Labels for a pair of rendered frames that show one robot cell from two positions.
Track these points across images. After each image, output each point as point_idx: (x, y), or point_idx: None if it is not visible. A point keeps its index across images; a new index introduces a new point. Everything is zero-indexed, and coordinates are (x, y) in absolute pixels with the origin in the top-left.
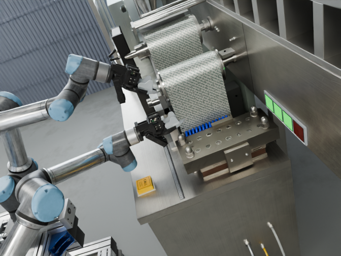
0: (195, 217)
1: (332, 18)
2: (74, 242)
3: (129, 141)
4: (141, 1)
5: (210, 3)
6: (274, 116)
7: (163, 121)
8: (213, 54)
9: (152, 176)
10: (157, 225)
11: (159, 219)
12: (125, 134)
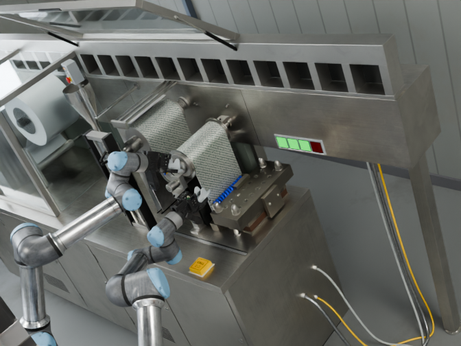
0: (260, 272)
1: (319, 68)
2: None
3: (175, 224)
4: (84, 102)
5: (184, 84)
6: None
7: None
8: (215, 123)
9: None
10: (235, 291)
11: (235, 283)
12: (169, 219)
